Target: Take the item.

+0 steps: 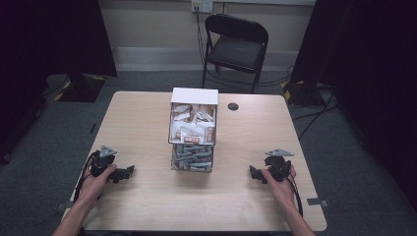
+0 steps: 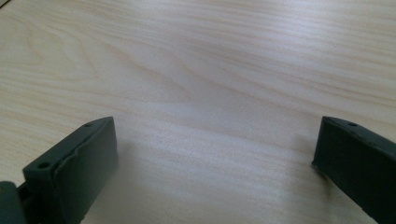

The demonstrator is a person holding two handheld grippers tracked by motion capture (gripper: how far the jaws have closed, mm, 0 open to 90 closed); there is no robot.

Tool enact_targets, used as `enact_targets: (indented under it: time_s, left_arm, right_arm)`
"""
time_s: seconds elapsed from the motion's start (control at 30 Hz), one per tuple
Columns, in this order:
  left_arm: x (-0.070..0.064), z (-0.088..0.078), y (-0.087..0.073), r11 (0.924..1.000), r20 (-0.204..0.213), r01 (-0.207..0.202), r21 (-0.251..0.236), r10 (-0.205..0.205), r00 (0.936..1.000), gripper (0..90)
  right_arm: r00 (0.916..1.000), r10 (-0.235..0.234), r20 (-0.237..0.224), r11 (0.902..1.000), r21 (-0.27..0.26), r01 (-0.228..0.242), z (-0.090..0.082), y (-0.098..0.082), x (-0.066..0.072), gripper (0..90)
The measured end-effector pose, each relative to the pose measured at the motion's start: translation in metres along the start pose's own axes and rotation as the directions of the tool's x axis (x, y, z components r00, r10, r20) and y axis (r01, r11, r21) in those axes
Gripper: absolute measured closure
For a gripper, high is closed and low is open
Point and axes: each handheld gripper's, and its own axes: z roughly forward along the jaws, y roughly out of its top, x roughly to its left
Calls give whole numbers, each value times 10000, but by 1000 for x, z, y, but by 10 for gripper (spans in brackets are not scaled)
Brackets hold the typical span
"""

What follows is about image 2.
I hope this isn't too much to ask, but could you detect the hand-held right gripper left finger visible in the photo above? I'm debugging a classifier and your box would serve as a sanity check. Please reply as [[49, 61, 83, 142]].
[[21, 116, 120, 224]]

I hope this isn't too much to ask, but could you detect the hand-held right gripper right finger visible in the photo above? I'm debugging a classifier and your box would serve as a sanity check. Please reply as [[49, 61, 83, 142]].
[[311, 116, 396, 224]]

